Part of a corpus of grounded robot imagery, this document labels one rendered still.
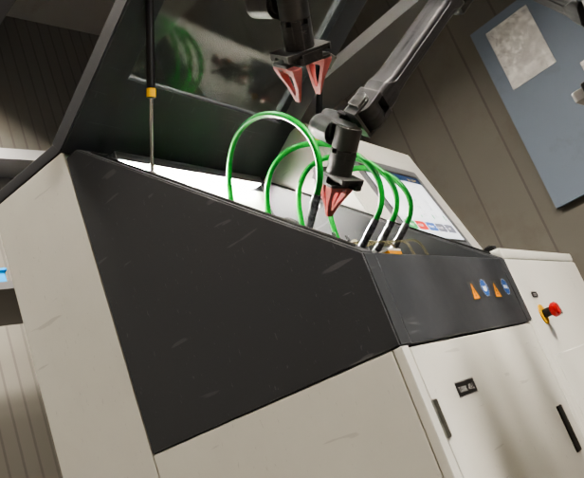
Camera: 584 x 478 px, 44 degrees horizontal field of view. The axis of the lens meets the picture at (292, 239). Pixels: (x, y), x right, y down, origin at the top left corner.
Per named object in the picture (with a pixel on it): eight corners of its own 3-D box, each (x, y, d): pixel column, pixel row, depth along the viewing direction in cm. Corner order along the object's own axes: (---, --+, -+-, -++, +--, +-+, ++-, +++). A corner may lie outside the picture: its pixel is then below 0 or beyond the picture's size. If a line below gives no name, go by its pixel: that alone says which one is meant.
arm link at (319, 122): (369, 93, 151) (385, 119, 157) (333, 81, 159) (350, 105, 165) (334, 136, 149) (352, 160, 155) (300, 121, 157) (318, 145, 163)
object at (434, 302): (412, 343, 113) (374, 251, 117) (390, 353, 115) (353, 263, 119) (527, 321, 164) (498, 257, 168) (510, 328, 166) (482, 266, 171)
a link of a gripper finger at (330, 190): (325, 208, 165) (334, 169, 162) (346, 219, 160) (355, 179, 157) (303, 209, 161) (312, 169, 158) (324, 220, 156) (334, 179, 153)
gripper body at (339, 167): (332, 174, 163) (338, 142, 160) (363, 189, 156) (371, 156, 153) (310, 174, 158) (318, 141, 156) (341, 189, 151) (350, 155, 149)
